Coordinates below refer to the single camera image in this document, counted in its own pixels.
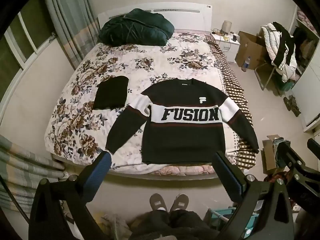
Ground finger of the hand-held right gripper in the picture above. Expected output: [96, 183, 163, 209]
[307, 138, 320, 155]
[276, 141, 320, 181]

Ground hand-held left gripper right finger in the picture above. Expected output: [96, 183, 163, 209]
[212, 151, 294, 240]

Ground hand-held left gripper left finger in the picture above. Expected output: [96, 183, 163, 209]
[29, 152, 112, 240]

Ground black white lettered sweater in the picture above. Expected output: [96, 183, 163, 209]
[105, 78, 260, 164]

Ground small cardboard box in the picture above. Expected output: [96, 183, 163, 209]
[261, 134, 285, 175]

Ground bed base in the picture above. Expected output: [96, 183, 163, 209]
[51, 152, 225, 181]

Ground camouflage shoe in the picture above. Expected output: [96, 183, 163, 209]
[283, 95, 296, 111]
[290, 102, 302, 117]

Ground teal plastic rack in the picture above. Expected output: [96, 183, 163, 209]
[204, 206, 261, 240]

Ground person's right grey slipper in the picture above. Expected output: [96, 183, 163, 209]
[170, 194, 190, 212]

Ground person's grey slipper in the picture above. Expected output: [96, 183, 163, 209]
[170, 194, 190, 212]
[149, 193, 167, 212]

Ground white wardrobe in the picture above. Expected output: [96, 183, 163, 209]
[291, 5, 320, 133]

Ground white plastic bag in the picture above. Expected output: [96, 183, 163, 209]
[94, 212, 131, 240]

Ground green bag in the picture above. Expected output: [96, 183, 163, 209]
[278, 79, 296, 92]

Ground black folded garment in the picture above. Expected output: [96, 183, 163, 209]
[93, 75, 130, 110]

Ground person's left grey slipper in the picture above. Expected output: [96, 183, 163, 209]
[149, 193, 167, 212]

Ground person's dark trousers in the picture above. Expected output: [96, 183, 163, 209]
[129, 209, 221, 240]

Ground striped grey curtain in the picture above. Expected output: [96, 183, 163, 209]
[42, 0, 100, 68]
[0, 135, 68, 213]

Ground metal chair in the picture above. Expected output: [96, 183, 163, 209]
[254, 61, 282, 91]

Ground black jacket with white stripes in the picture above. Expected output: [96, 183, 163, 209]
[271, 22, 297, 71]

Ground chair with piled jackets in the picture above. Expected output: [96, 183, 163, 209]
[261, 22, 298, 83]

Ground large cardboard box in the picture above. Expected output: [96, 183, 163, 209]
[234, 31, 270, 71]

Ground white nightstand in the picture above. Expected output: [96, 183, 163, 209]
[210, 30, 241, 64]

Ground dark green padded jacket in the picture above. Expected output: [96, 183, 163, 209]
[99, 8, 175, 47]

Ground window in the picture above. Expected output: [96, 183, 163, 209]
[0, 0, 66, 100]

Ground white cabinet door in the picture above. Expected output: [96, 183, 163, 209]
[97, 4, 213, 34]

